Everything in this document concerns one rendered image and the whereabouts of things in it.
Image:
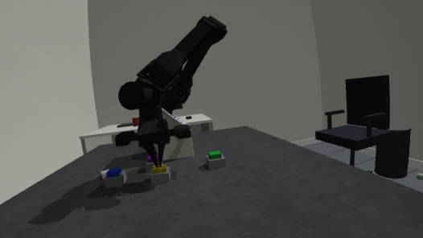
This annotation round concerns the green button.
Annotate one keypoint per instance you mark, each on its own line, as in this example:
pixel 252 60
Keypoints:
pixel 215 160

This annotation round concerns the yellow button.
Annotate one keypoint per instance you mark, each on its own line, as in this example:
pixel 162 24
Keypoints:
pixel 160 174

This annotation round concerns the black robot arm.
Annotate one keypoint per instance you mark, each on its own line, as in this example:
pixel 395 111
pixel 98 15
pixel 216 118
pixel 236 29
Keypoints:
pixel 166 75

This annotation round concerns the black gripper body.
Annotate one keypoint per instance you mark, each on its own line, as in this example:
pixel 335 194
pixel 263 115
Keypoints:
pixel 180 131

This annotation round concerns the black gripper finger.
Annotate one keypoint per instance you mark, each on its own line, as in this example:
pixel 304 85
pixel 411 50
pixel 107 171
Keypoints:
pixel 150 150
pixel 161 151

